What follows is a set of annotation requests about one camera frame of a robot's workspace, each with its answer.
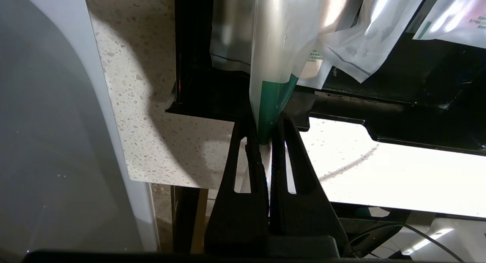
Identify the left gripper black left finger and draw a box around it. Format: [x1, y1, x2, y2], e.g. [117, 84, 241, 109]
[204, 115, 270, 256]

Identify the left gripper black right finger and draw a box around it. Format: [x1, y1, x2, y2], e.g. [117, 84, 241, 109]
[269, 113, 350, 257]

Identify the black amenity box drawer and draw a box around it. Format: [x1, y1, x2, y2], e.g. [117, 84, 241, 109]
[166, 0, 486, 157]

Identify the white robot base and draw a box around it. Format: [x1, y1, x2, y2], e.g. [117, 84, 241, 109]
[364, 212, 486, 263]

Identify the long white wrapped packet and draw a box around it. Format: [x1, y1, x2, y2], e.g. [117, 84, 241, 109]
[210, 0, 254, 74]

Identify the white glossy toilet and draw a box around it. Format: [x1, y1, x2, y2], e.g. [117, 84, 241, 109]
[0, 0, 160, 260]

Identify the small white wrapped packet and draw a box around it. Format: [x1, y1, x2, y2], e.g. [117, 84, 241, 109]
[412, 0, 486, 50]

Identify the thin black cable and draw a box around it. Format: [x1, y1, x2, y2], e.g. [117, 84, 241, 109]
[349, 223, 467, 263]

